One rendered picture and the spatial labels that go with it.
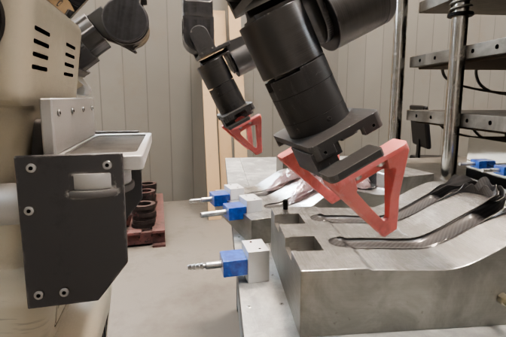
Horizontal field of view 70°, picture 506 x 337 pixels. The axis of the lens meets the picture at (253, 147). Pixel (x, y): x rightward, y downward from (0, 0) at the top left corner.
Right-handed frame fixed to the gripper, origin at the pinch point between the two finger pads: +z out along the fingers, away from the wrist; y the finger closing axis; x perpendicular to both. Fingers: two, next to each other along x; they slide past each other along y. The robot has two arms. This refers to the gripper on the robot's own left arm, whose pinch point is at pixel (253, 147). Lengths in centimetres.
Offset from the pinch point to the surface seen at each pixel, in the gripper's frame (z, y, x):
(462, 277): 19.8, -37.0, -11.3
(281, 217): 11.2, -12.7, 3.0
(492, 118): 37, 25, -80
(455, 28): 7, 42, -93
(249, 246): 10.6, -17.2, 10.6
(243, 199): 9.7, 1.6, 6.8
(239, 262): 11.1, -19.1, 13.3
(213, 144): 40, 259, -6
